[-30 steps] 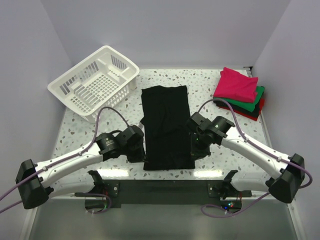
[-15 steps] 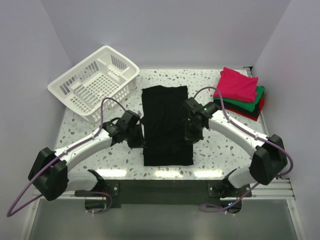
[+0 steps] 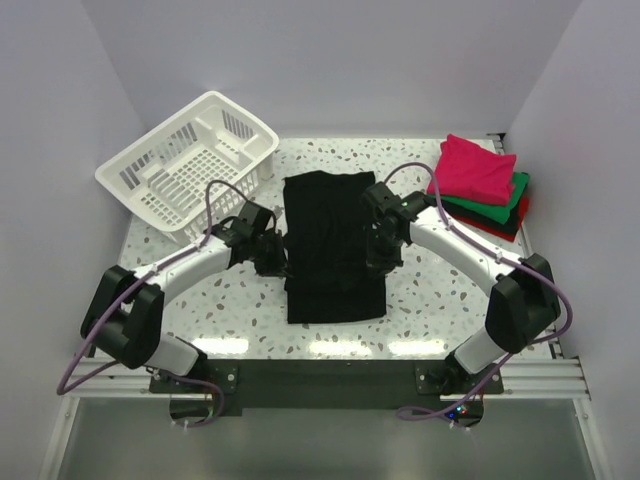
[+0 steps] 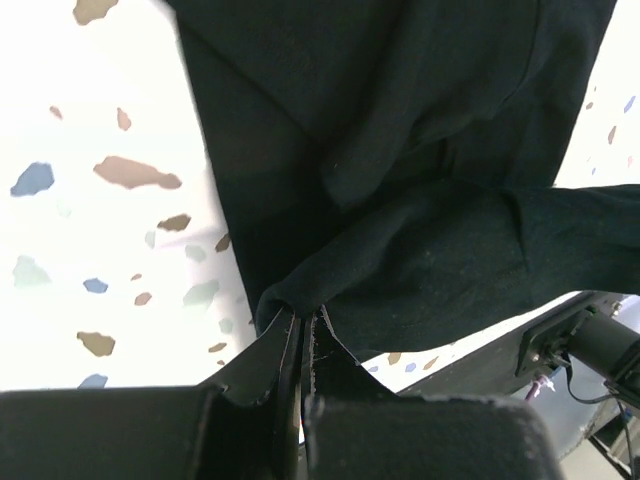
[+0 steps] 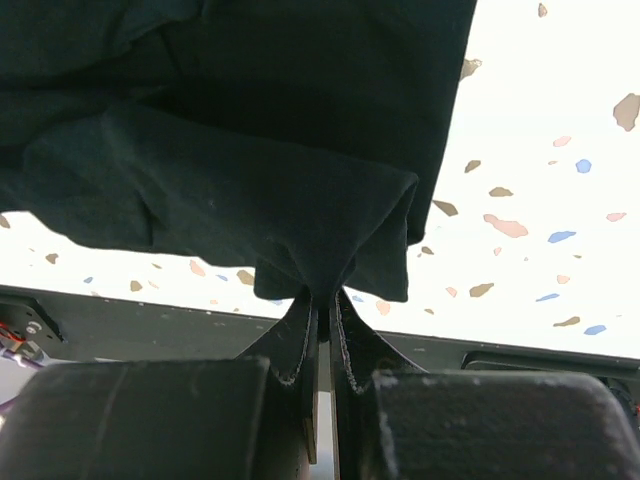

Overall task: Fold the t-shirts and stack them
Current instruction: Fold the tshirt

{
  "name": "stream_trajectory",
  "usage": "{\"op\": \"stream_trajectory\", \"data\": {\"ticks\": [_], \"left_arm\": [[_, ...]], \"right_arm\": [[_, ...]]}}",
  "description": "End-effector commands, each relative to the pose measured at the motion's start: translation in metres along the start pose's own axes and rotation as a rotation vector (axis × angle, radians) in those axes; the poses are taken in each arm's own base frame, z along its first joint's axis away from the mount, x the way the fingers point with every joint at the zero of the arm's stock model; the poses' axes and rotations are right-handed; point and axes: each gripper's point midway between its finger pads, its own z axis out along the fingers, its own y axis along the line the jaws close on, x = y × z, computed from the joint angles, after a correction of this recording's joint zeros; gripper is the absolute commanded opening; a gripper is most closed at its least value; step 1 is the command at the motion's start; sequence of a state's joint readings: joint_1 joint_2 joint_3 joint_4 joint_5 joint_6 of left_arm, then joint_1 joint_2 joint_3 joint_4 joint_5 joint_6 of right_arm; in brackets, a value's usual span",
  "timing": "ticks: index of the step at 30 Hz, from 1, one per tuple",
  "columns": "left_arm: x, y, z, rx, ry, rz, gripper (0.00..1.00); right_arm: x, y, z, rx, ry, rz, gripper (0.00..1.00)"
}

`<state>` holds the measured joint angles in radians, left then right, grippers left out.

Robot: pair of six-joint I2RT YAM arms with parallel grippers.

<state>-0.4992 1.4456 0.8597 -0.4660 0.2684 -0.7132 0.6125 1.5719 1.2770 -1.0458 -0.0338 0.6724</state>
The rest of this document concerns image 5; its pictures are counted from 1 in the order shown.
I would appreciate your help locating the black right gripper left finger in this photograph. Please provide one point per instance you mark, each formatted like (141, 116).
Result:
(252, 416)

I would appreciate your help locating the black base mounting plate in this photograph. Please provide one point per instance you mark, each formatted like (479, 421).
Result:
(82, 328)

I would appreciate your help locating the black t shirt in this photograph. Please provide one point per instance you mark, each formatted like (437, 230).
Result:
(301, 138)

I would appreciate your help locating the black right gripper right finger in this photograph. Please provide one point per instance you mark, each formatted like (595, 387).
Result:
(433, 408)

